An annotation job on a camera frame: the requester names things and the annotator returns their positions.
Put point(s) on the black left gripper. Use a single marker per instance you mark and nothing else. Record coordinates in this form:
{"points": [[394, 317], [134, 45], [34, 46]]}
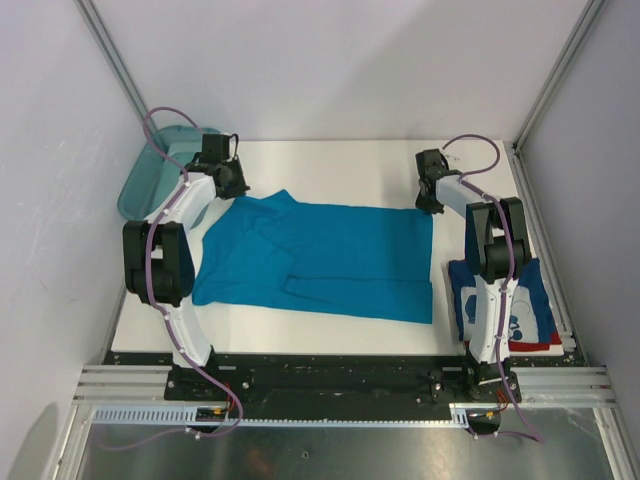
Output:
{"points": [[240, 187]]}

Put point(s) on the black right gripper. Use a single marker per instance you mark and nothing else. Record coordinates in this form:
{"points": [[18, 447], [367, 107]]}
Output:
{"points": [[423, 204]]}

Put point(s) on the bright blue t-shirt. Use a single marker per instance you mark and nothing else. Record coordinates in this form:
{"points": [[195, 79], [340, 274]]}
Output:
{"points": [[279, 253]]}

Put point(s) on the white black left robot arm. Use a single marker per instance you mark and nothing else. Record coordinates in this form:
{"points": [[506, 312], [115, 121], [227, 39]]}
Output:
{"points": [[158, 263]]}

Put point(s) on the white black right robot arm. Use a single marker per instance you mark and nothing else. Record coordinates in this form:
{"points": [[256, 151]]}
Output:
{"points": [[496, 248]]}

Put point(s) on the teal translucent plastic bin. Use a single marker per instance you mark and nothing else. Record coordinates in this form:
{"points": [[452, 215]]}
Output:
{"points": [[152, 177]]}

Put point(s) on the folded navy printed t-shirt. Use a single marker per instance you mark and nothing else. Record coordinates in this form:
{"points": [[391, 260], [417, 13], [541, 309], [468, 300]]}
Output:
{"points": [[531, 319]]}

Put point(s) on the folded red t-shirt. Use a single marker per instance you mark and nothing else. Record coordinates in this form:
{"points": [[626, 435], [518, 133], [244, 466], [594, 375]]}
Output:
{"points": [[541, 349]]}

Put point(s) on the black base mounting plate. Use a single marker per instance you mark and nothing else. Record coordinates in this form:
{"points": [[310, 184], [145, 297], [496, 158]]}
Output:
{"points": [[439, 378]]}

